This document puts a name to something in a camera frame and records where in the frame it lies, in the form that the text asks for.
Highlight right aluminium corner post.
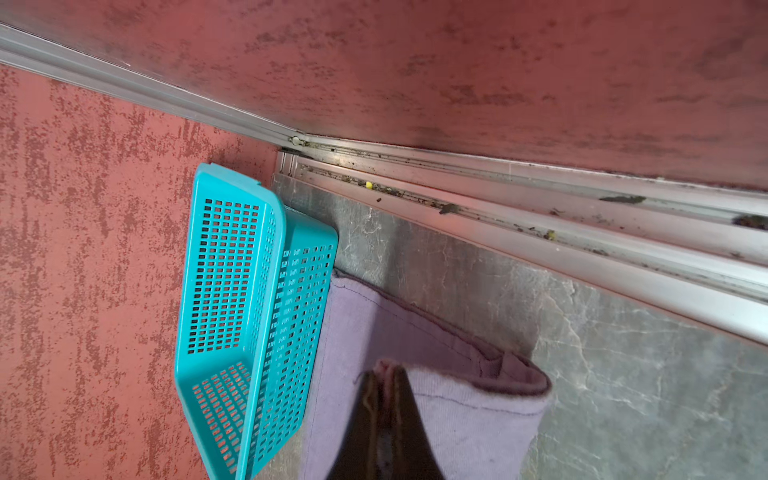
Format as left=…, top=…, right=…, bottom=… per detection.
left=1, top=24, right=304, bottom=148

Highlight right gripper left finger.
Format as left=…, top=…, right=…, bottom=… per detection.
left=327, top=371, right=380, bottom=480

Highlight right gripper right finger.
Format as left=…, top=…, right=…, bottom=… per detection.
left=390, top=367, right=444, bottom=480

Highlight right side floor rail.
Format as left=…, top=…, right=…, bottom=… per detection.
left=276, top=136, right=767, bottom=344

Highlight teal plastic basket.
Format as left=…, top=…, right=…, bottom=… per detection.
left=174, top=164, right=338, bottom=479

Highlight purple trousers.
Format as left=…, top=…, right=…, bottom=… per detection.
left=300, top=273, right=552, bottom=479

